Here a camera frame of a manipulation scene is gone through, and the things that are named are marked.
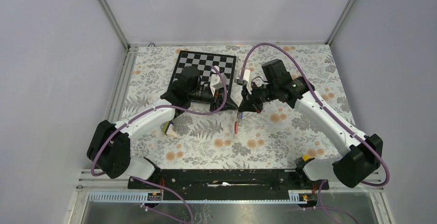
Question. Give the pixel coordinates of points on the red tag keyring bundle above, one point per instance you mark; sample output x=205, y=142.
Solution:
x=236, y=123

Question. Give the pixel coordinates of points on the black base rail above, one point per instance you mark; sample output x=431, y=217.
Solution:
x=230, y=180

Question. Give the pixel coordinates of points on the grey perforated cable tray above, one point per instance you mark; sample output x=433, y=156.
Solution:
x=274, y=197

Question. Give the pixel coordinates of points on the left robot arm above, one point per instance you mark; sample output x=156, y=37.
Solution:
x=109, y=150

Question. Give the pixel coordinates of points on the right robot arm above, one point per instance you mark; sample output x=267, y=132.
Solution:
x=359, y=154

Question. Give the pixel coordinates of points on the toy brick stack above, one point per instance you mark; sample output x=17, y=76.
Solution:
x=168, y=130

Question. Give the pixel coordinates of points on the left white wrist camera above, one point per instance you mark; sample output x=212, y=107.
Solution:
x=217, y=81

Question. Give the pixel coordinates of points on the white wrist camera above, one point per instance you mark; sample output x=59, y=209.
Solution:
x=217, y=81
x=243, y=78

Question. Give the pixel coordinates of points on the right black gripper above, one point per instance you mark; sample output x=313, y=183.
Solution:
x=249, y=103

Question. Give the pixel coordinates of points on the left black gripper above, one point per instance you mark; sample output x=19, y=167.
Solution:
x=218, y=100

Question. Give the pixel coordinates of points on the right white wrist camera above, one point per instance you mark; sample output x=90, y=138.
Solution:
x=243, y=78

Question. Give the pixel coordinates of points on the black grey chessboard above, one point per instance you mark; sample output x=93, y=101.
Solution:
x=204, y=62

